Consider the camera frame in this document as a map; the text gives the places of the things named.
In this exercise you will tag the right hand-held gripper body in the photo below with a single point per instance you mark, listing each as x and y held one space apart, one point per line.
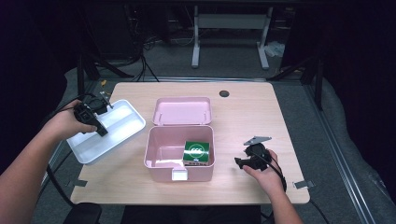
258 157

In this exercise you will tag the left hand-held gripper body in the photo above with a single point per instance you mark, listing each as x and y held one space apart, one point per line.
88 109

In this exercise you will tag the white tray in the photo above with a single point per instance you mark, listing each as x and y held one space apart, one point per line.
118 124

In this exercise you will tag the green and white carton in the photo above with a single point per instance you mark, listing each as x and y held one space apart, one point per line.
196 152

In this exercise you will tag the pink storage box with lid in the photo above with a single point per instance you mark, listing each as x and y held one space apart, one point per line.
182 110

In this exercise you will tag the person's right hand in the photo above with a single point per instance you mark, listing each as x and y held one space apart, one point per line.
269 180

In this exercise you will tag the person's left hand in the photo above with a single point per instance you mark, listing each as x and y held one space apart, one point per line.
63 124

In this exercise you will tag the yellow tag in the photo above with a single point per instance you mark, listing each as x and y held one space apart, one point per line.
103 83

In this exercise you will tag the black metal stand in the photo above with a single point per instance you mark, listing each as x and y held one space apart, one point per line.
81 77
318 90

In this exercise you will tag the grey tape strip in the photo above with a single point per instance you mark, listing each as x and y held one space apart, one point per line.
303 184
80 183

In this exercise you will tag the black round table grommet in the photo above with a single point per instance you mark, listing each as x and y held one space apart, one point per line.
224 93

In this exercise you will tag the person's dark lap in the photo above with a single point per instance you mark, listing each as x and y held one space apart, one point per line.
190 215

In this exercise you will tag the black chair armrest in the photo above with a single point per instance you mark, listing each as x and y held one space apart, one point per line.
84 213

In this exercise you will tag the clear plastic bag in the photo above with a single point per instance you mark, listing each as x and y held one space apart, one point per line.
275 49

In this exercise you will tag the aluminium floor rail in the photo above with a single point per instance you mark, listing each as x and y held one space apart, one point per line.
342 168

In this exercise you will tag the white metal desk frame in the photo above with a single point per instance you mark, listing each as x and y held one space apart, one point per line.
230 21

